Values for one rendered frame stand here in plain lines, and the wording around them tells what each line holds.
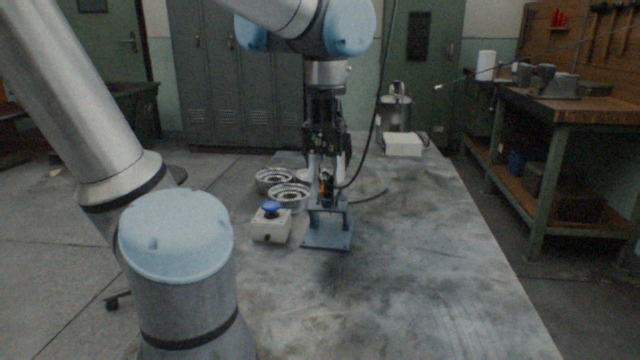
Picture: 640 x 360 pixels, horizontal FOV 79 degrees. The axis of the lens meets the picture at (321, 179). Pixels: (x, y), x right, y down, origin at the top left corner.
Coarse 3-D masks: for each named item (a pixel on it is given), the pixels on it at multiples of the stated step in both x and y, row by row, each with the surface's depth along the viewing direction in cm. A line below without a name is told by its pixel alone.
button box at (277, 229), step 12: (264, 216) 81; (276, 216) 81; (288, 216) 82; (252, 228) 80; (264, 228) 79; (276, 228) 79; (288, 228) 83; (252, 240) 81; (264, 240) 80; (276, 240) 80
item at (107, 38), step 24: (72, 0) 405; (96, 0) 401; (120, 0) 399; (72, 24) 414; (96, 24) 411; (120, 24) 408; (144, 24) 405; (96, 48) 420; (120, 48) 417; (144, 48) 413; (120, 72) 427; (144, 72) 424
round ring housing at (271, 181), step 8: (272, 168) 110; (280, 168) 110; (256, 176) 106; (272, 176) 108; (280, 176) 108; (256, 184) 104; (264, 184) 102; (272, 184) 101; (280, 184) 102; (264, 192) 103
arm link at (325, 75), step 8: (312, 64) 64; (320, 64) 63; (328, 64) 63; (336, 64) 64; (344, 64) 65; (312, 72) 64; (320, 72) 64; (328, 72) 64; (336, 72) 64; (344, 72) 65; (312, 80) 65; (320, 80) 64; (328, 80) 64; (336, 80) 65; (344, 80) 66; (320, 88) 65; (328, 88) 65
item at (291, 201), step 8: (288, 184) 100; (296, 184) 100; (272, 192) 97; (288, 192) 98; (296, 192) 98; (304, 192) 98; (272, 200) 92; (280, 200) 91; (288, 200) 90; (296, 200) 91; (304, 200) 92; (280, 208) 91; (288, 208) 91; (296, 208) 91; (304, 208) 94
